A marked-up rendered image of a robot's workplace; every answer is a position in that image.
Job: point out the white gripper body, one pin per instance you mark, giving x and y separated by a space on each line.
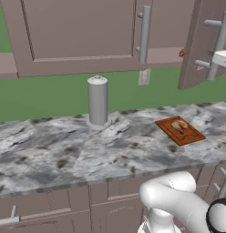
223 58

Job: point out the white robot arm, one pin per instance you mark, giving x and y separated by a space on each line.
175 198

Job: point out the mauve open upper cabinet door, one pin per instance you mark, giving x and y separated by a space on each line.
197 45

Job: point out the mauve upper cabinet body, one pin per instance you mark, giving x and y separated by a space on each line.
166 56

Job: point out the tan raw meat piece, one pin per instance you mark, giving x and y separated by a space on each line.
179 124

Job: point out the brown wooden cutting board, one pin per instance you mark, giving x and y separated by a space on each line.
186 136

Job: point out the mauve lower cabinet door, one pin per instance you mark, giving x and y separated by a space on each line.
209 179

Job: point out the mauve closed upper cabinet door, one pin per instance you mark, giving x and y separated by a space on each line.
81 27

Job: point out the mauve narrow lower cabinet front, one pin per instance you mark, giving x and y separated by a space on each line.
118 206

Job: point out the grey paper towel holder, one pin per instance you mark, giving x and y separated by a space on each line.
97 100

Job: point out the mauve wide lower drawer front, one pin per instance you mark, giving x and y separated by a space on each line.
48 206

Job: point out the white wall outlet plate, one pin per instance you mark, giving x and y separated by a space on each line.
144 77

